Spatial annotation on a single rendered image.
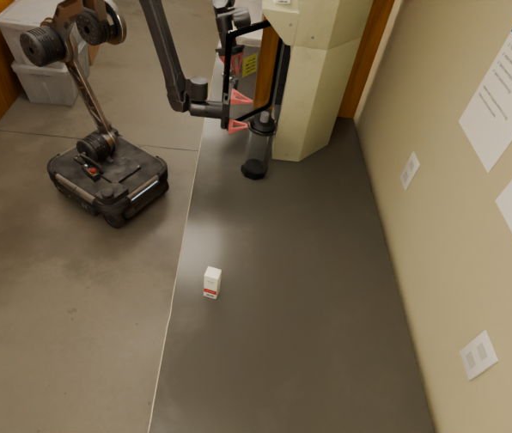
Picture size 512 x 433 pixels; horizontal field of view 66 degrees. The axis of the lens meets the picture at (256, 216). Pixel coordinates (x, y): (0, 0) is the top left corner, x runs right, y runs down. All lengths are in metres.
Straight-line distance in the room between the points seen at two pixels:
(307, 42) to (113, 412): 1.72
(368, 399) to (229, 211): 0.73
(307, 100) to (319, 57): 0.16
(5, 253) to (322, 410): 2.06
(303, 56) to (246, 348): 0.93
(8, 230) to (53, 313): 0.67
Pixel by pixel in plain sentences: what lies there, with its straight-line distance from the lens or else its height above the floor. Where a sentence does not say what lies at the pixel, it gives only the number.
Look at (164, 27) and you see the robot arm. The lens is 1.41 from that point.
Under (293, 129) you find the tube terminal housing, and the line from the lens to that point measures 1.56.
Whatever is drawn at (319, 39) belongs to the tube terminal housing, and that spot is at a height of 1.44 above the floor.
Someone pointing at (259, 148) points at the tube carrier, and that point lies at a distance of 1.43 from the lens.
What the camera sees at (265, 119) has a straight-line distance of 1.40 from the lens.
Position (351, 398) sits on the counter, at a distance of 1.14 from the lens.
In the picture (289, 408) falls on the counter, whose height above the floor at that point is 0.94.
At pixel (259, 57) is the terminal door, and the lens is 1.65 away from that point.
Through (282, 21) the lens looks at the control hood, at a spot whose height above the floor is 1.48.
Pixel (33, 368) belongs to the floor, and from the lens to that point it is 2.25.
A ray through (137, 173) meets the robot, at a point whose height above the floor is 0.24.
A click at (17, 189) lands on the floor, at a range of 3.02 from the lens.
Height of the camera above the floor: 1.97
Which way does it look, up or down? 47 degrees down
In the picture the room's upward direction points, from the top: 10 degrees clockwise
